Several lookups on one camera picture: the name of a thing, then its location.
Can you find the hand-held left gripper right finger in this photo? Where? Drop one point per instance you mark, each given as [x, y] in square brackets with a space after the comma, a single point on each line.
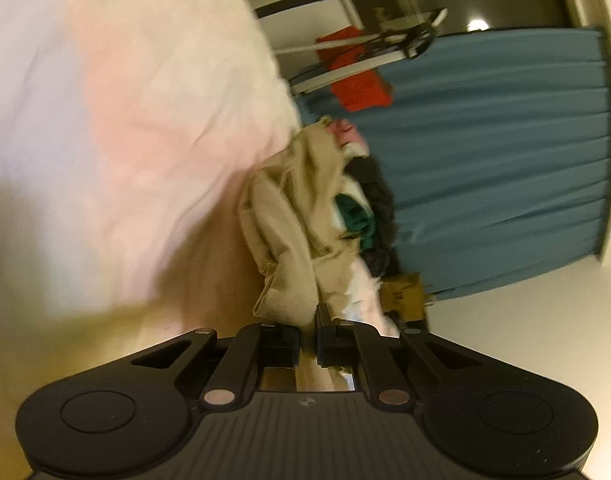
[330, 347]

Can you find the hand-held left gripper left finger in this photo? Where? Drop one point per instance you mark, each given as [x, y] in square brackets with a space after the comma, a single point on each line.
[288, 347]

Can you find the beige garment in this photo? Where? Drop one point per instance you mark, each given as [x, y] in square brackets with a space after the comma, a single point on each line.
[295, 210]

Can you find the dark green garment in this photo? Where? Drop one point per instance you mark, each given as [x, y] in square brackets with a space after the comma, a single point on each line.
[358, 217]

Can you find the white garment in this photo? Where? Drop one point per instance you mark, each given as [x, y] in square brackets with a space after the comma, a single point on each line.
[355, 187]

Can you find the pink garment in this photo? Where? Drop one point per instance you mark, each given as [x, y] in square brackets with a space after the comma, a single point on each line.
[348, 135]

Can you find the wide blue curtain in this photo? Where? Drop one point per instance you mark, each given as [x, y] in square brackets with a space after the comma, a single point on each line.
[485, 160]

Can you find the red hanging cloth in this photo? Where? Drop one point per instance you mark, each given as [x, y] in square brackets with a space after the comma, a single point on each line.
[363, 90]

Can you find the white bed blanket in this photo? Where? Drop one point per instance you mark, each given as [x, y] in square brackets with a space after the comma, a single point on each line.
[110, 135]

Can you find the ceiling light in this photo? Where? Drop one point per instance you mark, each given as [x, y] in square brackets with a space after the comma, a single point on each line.
[478, 25]

